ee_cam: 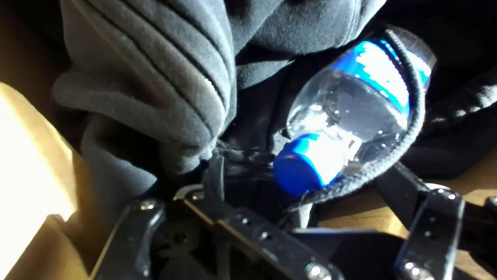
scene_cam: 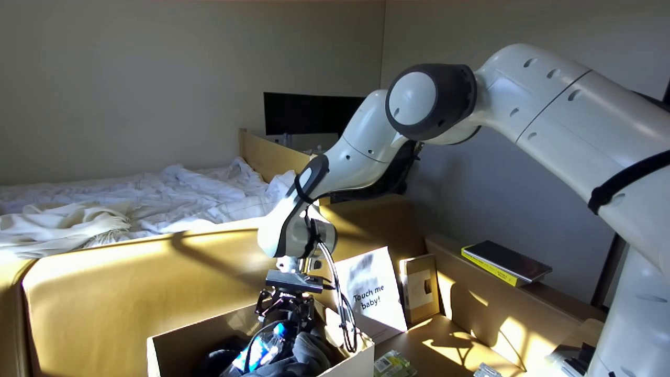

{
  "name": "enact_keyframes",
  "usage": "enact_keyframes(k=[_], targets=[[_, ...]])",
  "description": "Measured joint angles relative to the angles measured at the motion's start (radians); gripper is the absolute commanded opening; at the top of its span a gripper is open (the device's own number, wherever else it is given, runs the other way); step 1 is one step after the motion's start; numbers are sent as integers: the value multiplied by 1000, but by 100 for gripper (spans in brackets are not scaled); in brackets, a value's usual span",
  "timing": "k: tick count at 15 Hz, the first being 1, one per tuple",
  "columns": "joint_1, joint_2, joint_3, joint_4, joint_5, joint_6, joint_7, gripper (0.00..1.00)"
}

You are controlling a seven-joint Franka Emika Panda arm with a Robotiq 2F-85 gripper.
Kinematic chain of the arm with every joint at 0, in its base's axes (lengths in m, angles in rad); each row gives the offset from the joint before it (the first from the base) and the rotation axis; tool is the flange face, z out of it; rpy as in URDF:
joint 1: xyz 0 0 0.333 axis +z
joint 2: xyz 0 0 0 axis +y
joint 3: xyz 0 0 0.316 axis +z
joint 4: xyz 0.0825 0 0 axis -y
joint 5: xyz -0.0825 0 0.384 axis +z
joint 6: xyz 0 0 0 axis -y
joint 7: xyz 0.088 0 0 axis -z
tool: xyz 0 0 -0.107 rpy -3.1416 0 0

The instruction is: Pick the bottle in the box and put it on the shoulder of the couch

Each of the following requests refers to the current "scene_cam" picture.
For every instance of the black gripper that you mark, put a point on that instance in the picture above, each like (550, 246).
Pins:
(285, 306)

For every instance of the clear bottle with blue cap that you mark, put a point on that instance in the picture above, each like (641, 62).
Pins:
(269, 350)

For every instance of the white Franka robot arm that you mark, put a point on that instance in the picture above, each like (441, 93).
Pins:
(558, 98)

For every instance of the small cardboard box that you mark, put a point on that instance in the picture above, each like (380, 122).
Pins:
(420, 285)

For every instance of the white printed sign card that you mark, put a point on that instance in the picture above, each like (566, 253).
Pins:
(373, 285)

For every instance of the green snack packet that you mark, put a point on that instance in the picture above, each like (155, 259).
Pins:
(394, 365)

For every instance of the yellow book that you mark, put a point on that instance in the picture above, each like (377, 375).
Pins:
(489, 271)

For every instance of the black computer monitor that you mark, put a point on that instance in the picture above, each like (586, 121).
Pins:
(307, 114)

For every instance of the black book with orange swirl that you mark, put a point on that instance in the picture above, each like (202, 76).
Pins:
(506, 259)

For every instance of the black slanted pole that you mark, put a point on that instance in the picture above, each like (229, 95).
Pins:
(614, 276)

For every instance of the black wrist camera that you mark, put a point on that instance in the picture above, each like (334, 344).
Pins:
(293, 281)

